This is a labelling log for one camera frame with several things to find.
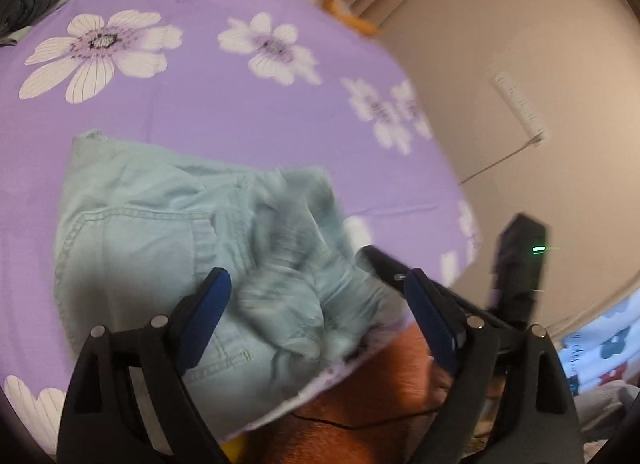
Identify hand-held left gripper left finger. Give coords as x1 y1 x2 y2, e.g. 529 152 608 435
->
56 266 233 464

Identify purple floral bed sheet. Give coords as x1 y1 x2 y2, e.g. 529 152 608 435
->
0 0 483 455

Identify white wall power strip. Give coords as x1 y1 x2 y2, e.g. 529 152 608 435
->
491 73 549 146

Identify thin black cable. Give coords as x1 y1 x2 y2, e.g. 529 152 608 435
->
292 405 442 431

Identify light blue pants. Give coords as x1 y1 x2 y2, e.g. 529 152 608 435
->
52 130 416 440

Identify orange fuzzy blanket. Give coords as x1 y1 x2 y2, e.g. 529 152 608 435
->
245 321 453 464

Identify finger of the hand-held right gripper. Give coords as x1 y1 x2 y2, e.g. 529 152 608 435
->
357 245 417 295

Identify white printed cloth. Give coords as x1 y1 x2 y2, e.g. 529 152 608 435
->
557 289 640 392

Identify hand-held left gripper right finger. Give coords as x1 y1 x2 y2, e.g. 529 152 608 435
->
402 268 586 464

